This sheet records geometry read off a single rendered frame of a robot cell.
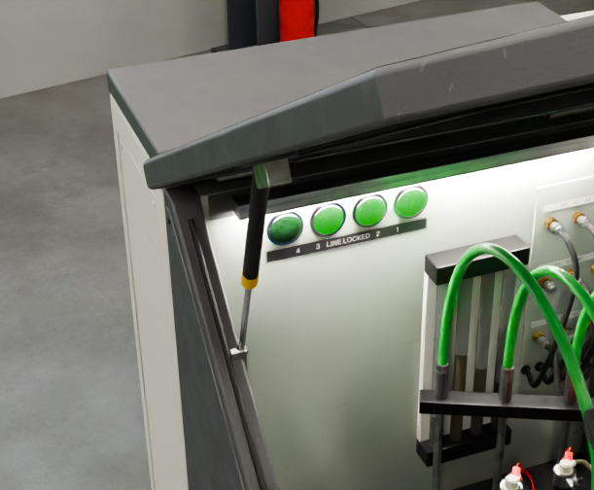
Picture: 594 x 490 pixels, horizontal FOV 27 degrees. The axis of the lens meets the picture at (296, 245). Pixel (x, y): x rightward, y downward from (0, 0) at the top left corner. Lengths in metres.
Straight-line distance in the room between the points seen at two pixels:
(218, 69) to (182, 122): 0.18
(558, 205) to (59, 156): 3.33
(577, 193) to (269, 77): 0.47
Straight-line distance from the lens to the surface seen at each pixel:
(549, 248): 1.80
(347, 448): 1.85
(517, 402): 1.75
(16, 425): 3.52
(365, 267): 1.67
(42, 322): 3.90
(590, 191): 1.79
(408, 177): 1.59
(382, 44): 1.82
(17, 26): 5.35
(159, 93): 1.68
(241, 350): 1.47
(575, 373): 1.38
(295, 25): 5.26
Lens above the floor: 2.19
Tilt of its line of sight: 32 degrees down
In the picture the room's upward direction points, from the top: 1 degrees counter-clockwise
